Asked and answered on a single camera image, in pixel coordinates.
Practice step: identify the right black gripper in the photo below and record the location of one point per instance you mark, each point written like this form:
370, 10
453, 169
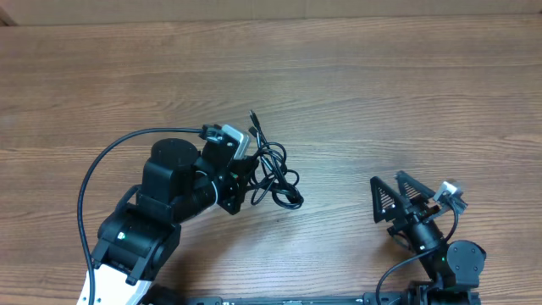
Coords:
413, 211

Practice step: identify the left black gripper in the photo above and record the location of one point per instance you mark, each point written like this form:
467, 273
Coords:
235, 180

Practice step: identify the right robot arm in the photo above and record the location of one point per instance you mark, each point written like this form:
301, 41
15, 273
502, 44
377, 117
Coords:
453, 267

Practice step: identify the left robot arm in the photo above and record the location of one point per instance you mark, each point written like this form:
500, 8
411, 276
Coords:
178, 182

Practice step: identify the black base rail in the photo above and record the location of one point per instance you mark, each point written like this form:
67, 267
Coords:
296, 300

